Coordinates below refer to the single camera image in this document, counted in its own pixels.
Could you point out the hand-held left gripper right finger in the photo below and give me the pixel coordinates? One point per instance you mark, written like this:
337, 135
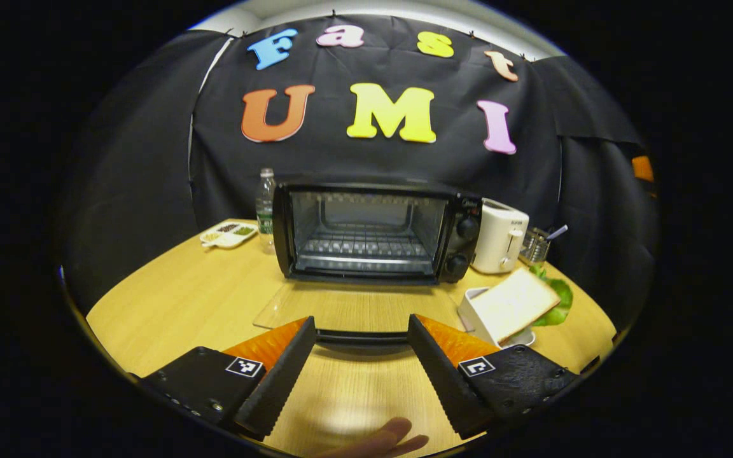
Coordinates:
439, 381

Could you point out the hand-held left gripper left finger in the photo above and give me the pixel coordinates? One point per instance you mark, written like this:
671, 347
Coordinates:
280, 381

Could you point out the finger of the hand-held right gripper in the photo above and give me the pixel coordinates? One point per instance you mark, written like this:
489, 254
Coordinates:
643, 168

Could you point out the lettuce bread sandwich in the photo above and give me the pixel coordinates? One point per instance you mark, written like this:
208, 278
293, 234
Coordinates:
513, 305

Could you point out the black electric oven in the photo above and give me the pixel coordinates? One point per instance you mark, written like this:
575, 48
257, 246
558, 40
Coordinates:
462, 254

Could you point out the white square plate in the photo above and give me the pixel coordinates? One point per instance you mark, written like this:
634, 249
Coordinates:
471, 318

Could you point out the small grey utensil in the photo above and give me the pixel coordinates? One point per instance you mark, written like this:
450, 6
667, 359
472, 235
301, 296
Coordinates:
557, 232

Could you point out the white toaster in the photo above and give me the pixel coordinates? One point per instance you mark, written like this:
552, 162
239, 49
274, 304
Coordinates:
497, 238

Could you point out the white divided snack tray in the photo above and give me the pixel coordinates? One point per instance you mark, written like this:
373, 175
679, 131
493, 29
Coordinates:
228, 234

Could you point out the clear plastic water bottle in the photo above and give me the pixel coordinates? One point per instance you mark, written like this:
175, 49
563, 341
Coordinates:
265, 210

